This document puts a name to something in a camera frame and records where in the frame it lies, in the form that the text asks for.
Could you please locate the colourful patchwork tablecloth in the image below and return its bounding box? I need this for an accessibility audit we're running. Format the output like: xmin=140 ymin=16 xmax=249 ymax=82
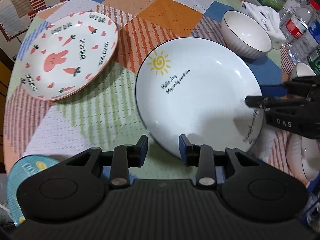
xmin=3 ymin=0 xmax=320 ymax=193

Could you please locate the pink rabbit carrot plate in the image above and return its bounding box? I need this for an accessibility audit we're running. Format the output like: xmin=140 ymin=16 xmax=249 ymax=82
xmin=19 ymin=11 xmax=118 ymax=101

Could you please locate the white tissue pack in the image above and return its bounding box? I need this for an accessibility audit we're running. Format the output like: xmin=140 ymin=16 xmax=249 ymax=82
xmin=240 ymin=2 xmax=286 ymax=49

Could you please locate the white plate with sun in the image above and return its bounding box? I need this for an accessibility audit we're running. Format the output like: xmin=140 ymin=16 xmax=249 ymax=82
xmin=135 ymin=37 xmax=264 ymax=157

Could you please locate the white ribbed bowl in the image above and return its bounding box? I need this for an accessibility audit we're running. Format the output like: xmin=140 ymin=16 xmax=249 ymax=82
xmin=290 ymin=62 xmax=316 ymax=80
xmin=286 ymin=134 xmax=319 ymax=181
xmin=221 ymin=10 xmax=272 ymax=59

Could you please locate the green label water bottle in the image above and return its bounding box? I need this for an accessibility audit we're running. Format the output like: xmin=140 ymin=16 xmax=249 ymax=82
xmin=307 ymin=45 xmax=320 ymax=75

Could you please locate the red label water bottle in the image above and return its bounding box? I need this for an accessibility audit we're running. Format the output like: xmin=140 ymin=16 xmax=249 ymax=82
xmin=279 ymin=0 xmax=307 ymax=42

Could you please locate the blue label water bottle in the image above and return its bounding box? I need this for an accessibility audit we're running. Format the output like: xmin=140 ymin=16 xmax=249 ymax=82
xmin=287 ymin=0 xmax=319 ymax=63

